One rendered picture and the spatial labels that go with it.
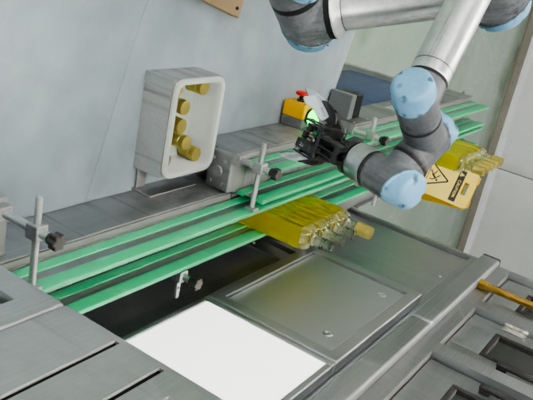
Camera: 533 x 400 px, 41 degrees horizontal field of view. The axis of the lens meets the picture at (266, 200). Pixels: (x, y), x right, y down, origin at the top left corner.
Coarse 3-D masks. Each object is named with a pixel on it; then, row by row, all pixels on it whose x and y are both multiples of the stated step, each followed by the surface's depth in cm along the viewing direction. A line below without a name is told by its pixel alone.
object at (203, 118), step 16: (192, 80) 154; (208, 80) 158; (176, 96) 151; (192, 96) 167; (208, 96) 166; (192, 112) 169; (208, 112) 167; (192, 128) 170; (208, 128) 168; (192, 144) 171; (208, 144) 169; (176, 160) 167; (208, 160) 170; (176, 176) 161
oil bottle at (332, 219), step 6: (294, 204) 185; (300, 204) 185; (306, 204) 186; (312, 204) 187; (306, 210) 183; (312, 210) 183; (318, 210) 184; (324, 210) 185; (318, 216) 181; (324, 216) 181; (330, 216) 182; (336, 216) 183; (330, 222) 180; (336, 222) 181; (330, 228) 181
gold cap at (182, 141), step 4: (176, 136) 164; (180, 136) 164; (184, 136) 164; (188, 136) 164; (172, 140) 164; (176, 140) 164; (180, 140) 163; (184, 140) 163; (188, 140) 164; (172, 144) 165; (176, 144) 164; (180, 144) 163; (184, 144) 164; (188, 144) 165; (184, 148) 164
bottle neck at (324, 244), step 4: (316, 236) 172; (312, 240) 172; (316, 240) 171; (320, 240) 171; (324, 240) 170; (328, 240) 171; (312, 244) 172; (316, 244) 171; (320, 244) 170; (324, 244) 170; (328, 244) 170; (332, 244) 171; (320, 248) 171; (324, 248) 170; (328, 248) 169; (332, 248) 172; (328, 252) 170
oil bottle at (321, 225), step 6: (282, 204) 183; (288, 204) 184; (282, 210) 180; (288, 210) 180; (294, 210) 181; (300, 210) 182; (300, 216) 178; (306, 216) 179; (312, 216) 180; (312, 222) 176; (318, 222) 177; (324, 222) 178; (318, 228) 176; (324, 228) 176; (318, 234) 176
